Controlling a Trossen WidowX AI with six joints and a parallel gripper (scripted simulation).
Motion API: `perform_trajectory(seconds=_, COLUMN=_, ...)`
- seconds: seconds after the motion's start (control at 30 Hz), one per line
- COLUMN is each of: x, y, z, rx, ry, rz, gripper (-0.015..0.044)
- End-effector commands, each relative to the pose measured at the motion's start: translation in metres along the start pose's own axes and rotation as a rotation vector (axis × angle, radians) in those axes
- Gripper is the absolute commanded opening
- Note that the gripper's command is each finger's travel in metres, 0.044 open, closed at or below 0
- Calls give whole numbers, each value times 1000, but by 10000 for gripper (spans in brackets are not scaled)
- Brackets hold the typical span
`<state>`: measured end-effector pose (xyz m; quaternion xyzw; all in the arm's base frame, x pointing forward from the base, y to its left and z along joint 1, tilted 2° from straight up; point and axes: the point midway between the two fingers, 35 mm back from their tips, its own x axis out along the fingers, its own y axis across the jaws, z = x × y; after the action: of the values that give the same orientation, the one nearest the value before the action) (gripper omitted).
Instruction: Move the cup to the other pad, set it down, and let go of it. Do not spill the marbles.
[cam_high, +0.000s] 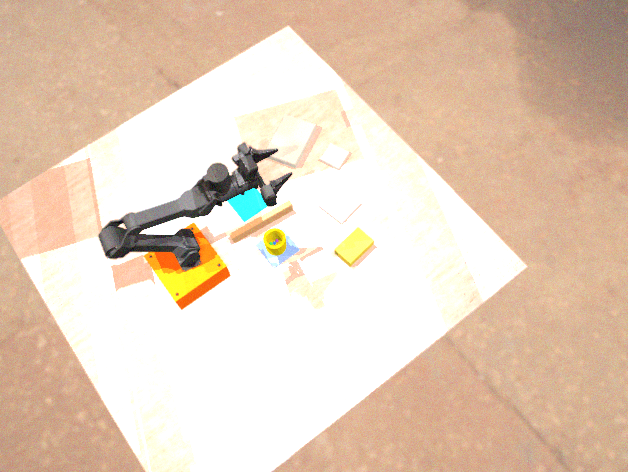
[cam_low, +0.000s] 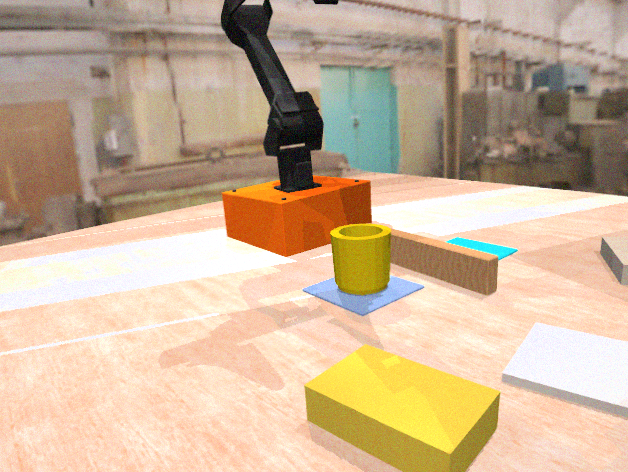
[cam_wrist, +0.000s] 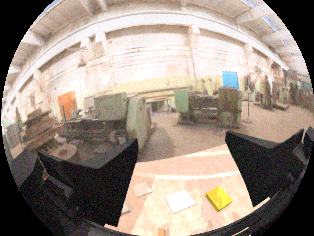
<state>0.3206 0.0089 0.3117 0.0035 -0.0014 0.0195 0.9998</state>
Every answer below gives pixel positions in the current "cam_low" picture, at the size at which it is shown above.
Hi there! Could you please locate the yellow rectangular block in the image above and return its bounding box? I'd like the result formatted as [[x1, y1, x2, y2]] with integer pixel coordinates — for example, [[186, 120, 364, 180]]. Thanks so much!
[[304, 345, 501, 472]]

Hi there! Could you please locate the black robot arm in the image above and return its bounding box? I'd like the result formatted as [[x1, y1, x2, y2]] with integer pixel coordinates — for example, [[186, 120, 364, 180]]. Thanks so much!
[[221, 0, 324, 193]]

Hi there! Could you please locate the brown wooden bar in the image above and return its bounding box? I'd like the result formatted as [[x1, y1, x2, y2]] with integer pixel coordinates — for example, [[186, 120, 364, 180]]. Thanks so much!
[[390, 228, 498, 296]]

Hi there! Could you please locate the yellow cup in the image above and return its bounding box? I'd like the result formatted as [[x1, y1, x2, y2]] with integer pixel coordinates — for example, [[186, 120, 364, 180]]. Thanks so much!
[[330, 224, 391, 296]]

